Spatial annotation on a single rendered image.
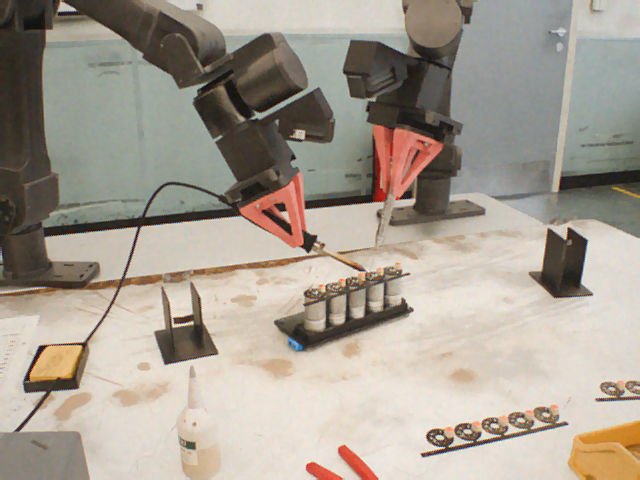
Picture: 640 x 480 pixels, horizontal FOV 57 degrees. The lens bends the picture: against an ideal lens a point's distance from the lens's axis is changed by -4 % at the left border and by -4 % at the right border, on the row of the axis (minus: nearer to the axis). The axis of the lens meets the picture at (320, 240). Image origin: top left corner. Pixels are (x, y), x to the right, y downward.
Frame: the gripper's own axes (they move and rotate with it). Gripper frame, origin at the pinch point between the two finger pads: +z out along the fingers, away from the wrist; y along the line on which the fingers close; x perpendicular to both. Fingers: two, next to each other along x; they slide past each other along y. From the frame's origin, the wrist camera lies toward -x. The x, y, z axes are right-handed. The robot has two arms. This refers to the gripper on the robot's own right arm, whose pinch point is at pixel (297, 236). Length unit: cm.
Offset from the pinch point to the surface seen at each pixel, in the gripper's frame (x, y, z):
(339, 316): -1.9, -5.7, 9.2
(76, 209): 175, 198, -17
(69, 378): 20.8, -21.2, -1.6
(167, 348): 15.5, -12.0, 2.5
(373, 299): -5.2, -1.9, 10.3
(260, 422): 3.7, -22.2, 9.4
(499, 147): -22, 315, 75
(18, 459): 8.0, -41.3, -4.0
